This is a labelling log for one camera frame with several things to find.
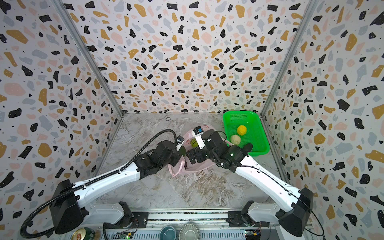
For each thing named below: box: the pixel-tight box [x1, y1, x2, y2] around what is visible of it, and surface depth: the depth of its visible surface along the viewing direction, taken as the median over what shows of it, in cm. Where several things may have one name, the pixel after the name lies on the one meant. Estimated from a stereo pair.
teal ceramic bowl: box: [159, 225, 177, 240], surface depth 71 cm
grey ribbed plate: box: [178, 223, 200, 240], surface depth 72 cm
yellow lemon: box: [237, 125, 247, 136], surface depth 108 cm
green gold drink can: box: [71, 227, 96, 240], surface depth 62 cm
